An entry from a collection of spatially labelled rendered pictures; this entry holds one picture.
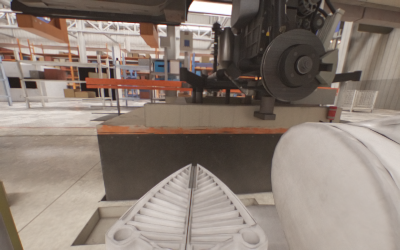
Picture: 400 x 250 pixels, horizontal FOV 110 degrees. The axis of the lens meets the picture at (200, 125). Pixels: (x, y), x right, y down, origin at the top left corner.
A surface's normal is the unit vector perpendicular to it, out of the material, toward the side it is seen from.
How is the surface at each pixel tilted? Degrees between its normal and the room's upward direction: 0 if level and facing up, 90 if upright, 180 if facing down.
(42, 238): 0
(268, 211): 0
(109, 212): 90
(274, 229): 69
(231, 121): 90
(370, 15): 90
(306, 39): 90
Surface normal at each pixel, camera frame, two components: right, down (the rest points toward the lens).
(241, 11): -0.25, 0.44
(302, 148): -0.99, -0.15
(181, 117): 0.12, 0.23
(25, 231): 0.03, -0.97
